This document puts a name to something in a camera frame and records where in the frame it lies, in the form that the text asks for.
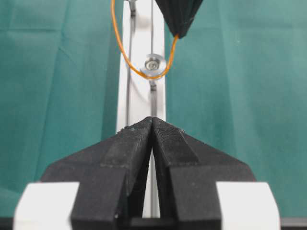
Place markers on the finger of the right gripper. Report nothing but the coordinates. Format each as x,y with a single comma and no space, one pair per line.
190,9
170,10

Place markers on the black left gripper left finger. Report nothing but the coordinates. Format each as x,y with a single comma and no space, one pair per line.
112,177

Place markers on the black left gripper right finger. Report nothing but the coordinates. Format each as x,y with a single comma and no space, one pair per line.
187,171

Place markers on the orange rubber band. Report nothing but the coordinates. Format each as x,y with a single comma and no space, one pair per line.
119,42

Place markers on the near silver knob shaft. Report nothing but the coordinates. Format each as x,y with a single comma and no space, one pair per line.
153,67

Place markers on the green cloth mat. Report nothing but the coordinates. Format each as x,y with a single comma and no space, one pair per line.
238,83

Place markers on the aluminium extrusion rail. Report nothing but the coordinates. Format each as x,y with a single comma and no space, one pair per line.
142,34

